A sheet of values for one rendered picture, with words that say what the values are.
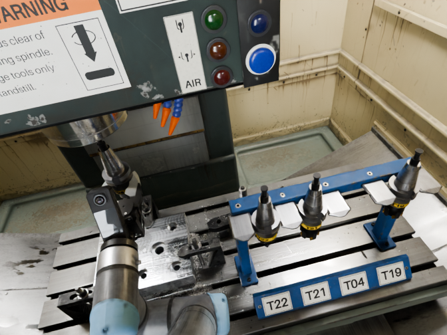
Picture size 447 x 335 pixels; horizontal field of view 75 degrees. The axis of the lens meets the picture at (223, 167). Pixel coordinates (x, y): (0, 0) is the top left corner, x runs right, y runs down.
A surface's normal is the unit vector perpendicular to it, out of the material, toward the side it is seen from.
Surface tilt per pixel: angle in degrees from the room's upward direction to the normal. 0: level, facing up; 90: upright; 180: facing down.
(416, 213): 24
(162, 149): 90
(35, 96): 90
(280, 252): 0
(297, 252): 0
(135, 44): 90
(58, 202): 0
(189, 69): 90
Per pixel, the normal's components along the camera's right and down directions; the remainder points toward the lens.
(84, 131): 0.41, 0.60
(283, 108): 0.20, 0.66
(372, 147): -0.51, -0.55
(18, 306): 0.27, -0.75
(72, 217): -0.13, -0.71
